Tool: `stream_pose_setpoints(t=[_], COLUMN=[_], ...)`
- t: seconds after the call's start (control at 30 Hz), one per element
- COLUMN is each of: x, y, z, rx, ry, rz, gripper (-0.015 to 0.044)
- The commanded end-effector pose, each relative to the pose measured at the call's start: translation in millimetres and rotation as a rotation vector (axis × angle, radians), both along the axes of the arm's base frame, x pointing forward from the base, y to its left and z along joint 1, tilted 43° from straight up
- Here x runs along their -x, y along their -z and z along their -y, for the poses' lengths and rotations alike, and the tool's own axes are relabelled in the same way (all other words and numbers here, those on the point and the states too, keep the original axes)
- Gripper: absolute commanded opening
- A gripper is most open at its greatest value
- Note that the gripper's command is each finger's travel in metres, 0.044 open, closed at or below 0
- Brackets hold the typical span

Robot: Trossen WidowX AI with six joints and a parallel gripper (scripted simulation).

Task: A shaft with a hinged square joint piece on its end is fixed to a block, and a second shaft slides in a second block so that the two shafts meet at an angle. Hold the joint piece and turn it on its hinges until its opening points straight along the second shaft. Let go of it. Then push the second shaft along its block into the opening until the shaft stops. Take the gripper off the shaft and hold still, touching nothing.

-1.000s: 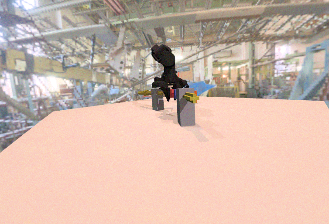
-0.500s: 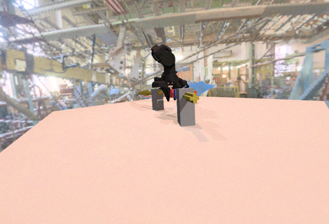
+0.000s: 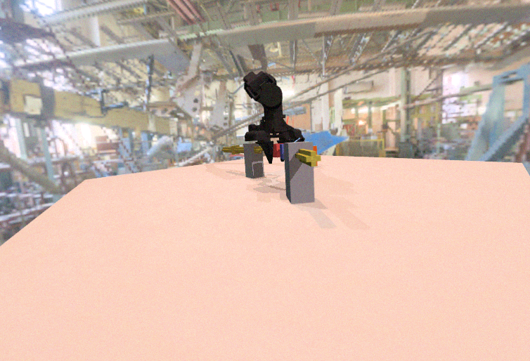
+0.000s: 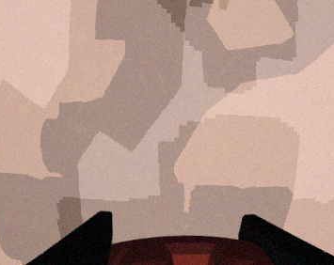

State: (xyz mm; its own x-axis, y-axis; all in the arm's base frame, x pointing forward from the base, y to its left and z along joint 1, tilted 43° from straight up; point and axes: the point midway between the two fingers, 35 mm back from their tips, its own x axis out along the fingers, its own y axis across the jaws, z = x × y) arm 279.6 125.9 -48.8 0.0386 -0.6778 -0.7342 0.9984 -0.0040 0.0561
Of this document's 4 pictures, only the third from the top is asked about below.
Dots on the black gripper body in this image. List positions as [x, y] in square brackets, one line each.
[273, 124]

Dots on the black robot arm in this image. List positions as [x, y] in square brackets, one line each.
[263, 88]

